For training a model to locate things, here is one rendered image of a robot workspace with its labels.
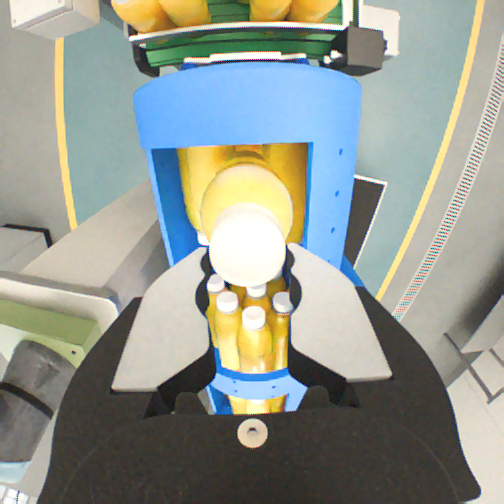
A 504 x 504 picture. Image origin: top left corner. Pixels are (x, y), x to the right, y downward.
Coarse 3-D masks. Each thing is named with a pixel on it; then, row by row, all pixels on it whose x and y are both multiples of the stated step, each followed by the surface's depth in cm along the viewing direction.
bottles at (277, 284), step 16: (240, 144) 31; (256, 144) 31; (192, 208) 38; (192, 224) 41; (208, 288) 48; (224, 288) 50; (240, 288) 52; (256, 288) 46; (272, 288) 52; (288, 288) 50; (240, 304) 54; (256, 304) 47; (272, 304) 53; (208, 320) 52
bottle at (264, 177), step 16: (224, 160) 25; (240, 160) 19; (256, 160) 19; (224, 176) 15; (240, 176) 14; (256, 176) 14; (272, 176) 15; (208, 192) 15; (224, 192) 14; (240, 192) 13; (256, 192) 13; (272, 192) 14; (288, 192) 16; (208, 208) 14; (224, 208) 13; (240, 208) 13; (256, 208) 13; (272, 208) 14; (288, 208) 15; (208, 224) 14; (288, 224) 15; (208, 240) 15
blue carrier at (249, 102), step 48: (144, 96) 19; (192, 96) 17; (240, 96) 17; (288, 96) 17; (336, 96) 18; (144, 144) 23; (192, 144) 19; (336, 144) 21; (336, 192) 24; (192, 240) 46; (336, 240) 27; (240, 384) 36; (288, 384) 37
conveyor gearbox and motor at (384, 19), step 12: (372, 12) 37; (384, 12) 37; (396, 12) 37; (372, 24) 39; (384, 24) 39; (396, 24) 38; (384, 36) 40; (396, 36) 40; (396, 48) 41; (384, 60) 46
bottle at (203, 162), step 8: (192, 152) 28; (200, 152) 28; (208, 152) 28; (216, 152) 28; (224, 152) 29; (232, 152) 30; (192, 160) 29; (200, 160) 29; (208, 160) 28; (216, 160) 29; (192, 168) 30; (200, 168) 29; (208, 168) 29; (216, 168) 29; (192, 176) 30; (200, 176) 30; (208, 176) 30; (192, 184) 31; (200, 184) 30; (192, 192) 32; (200, 192) 31; (200, 200) 31
